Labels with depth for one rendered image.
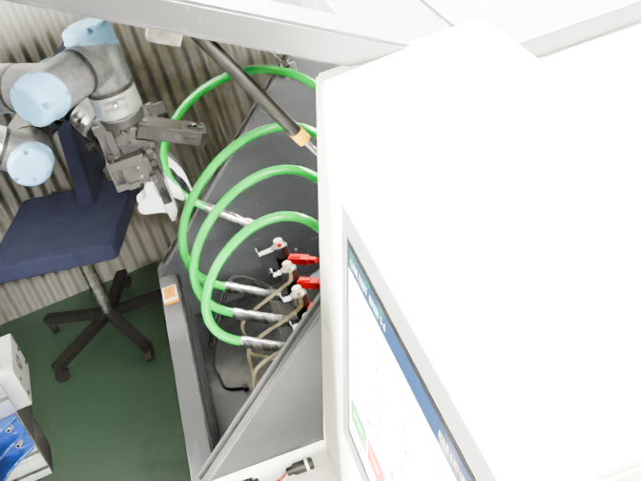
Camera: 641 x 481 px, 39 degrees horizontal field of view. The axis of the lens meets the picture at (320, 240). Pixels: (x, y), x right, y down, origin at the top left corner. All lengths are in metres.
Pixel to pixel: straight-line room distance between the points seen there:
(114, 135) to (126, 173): 0.06
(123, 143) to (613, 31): 0.77
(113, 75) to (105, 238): 1.74
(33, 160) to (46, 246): 1.63
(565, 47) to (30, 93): 0.73
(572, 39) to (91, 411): 2.45
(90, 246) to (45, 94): 1.81
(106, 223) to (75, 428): 0.71
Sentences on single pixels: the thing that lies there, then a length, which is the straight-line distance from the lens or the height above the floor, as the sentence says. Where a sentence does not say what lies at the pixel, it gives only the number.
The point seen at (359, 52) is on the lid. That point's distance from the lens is 1.11.
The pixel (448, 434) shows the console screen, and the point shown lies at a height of 1.41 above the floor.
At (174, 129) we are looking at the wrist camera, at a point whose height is 1.39.
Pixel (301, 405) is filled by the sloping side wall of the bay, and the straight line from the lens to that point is 1.39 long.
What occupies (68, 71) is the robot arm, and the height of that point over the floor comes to 1.56.
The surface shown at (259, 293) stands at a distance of 1.57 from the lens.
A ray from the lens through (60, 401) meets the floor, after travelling 3.44.
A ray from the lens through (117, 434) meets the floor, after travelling 3.17.
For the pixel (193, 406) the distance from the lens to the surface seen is 1.63.
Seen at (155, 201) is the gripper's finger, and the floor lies 1.28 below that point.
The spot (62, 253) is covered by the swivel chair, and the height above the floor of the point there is 0.52.
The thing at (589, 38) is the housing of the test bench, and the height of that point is 1.47.
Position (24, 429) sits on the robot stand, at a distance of 1.93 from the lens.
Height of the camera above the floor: 1.98
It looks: 32 degrees down
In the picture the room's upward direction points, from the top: 17 degrees counter-clockwise
